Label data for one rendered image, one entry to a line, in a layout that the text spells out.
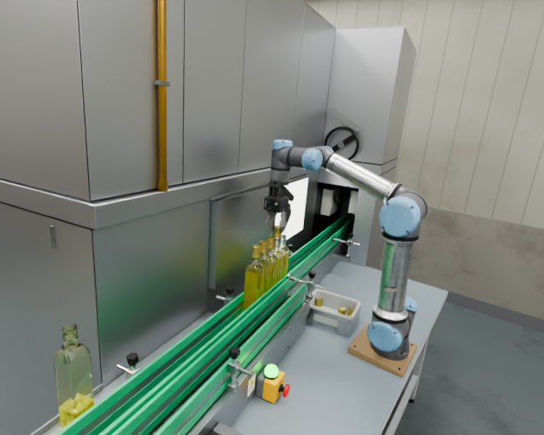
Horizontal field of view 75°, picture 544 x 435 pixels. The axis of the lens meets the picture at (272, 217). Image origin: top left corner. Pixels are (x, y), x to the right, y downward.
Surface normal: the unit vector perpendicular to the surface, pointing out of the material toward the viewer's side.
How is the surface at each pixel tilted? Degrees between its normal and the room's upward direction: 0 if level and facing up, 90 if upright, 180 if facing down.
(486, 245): 90
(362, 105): 90
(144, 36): 90
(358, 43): 90
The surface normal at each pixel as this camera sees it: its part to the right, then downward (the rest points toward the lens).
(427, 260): -0.57, 0.18
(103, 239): 0.89, 0.19
